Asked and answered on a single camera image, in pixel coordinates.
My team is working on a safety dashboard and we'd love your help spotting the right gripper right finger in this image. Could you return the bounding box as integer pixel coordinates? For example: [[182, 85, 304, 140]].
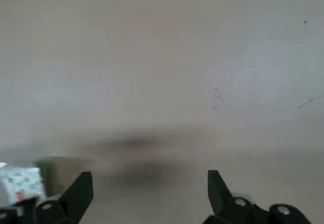
[[204, 169, 312, 224]]

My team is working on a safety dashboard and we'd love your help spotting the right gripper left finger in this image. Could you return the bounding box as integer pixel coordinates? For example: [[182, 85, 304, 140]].
[[0, 171, 94, 224]]

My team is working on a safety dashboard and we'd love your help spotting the white box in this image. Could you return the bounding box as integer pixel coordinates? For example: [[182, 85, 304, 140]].
[[0, 162, 43, 204]]

